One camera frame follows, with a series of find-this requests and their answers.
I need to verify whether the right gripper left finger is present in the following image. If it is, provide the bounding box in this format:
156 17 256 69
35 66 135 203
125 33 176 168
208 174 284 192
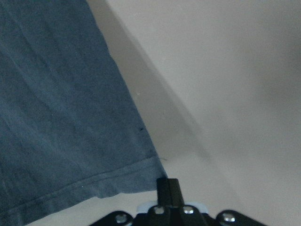
157 178 171 207

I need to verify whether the black graphic t-shirt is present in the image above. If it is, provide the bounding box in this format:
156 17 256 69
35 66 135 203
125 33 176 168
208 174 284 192
0 0 165 226

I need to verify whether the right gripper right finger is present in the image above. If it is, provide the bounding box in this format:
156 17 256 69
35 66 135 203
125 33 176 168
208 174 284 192
167 178 184 208

